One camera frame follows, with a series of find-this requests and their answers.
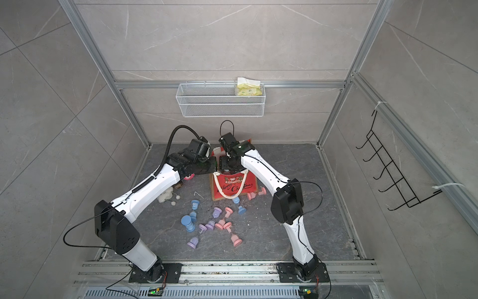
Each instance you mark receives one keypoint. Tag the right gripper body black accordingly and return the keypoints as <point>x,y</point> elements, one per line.
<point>228,164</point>

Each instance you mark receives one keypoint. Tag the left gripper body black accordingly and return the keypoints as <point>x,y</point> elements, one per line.
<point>206,166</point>

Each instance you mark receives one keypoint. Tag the red canvas jute bag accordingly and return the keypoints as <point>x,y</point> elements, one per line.
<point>226,185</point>

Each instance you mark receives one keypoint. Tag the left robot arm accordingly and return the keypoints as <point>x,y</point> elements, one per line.
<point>114,220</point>

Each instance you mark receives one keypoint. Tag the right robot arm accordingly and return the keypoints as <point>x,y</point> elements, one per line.
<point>287,203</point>

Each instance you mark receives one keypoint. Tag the pink 15 hourglass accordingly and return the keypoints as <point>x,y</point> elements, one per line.
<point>260,192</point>

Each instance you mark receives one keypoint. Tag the blue hourglass left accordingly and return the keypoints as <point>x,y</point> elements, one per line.
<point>195,205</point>

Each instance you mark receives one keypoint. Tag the blue small hourglass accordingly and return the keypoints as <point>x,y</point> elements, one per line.
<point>241,209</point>

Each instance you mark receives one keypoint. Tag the large blue hourglass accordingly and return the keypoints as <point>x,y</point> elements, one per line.
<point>188,223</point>

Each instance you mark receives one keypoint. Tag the pink hourglass front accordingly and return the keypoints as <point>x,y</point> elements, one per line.
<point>236,241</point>

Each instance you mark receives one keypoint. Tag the purple hourglass front left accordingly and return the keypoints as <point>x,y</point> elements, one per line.
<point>193,243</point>

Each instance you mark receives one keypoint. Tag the pink striped plush doll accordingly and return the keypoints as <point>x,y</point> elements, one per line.
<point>188,178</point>

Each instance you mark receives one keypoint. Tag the plaid brown pouch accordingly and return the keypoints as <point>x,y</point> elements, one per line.
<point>178,185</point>

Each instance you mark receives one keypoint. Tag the white fluffy plush toy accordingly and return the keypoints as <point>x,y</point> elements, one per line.
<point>169,196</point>

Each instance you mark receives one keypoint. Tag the yellow packet in basket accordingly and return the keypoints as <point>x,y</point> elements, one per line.
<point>248,88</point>

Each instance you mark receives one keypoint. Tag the white wire mesh basket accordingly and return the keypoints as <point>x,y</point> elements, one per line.
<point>219,100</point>

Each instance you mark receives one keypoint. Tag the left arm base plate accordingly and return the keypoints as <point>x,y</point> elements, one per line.
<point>166,272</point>

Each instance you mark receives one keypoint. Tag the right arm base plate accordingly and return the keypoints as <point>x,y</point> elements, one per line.
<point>292,272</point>

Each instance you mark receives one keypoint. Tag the black wire hook rack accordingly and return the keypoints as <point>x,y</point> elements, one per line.
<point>407,196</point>

